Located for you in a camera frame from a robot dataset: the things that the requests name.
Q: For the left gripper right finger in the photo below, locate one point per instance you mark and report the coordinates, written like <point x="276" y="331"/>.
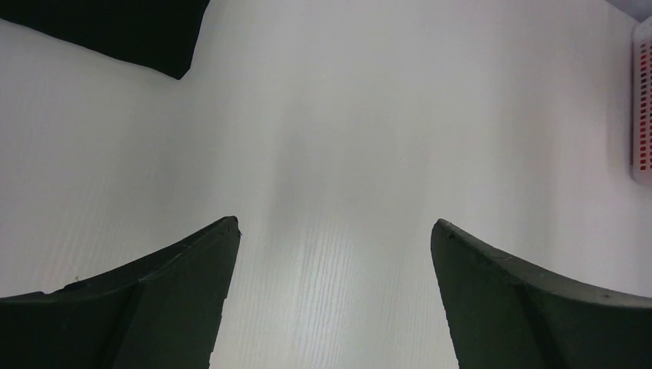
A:
<point x="505" y="312"/>

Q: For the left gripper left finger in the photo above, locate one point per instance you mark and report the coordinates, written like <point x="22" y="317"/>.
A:
<point x="160" y="311"/>

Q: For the folded black t-shirt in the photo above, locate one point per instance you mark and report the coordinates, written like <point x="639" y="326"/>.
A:
<point x="160" y="35"/>

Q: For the white plastic basket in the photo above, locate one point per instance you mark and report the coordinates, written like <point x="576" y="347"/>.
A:
<point x="640" y="162"/>

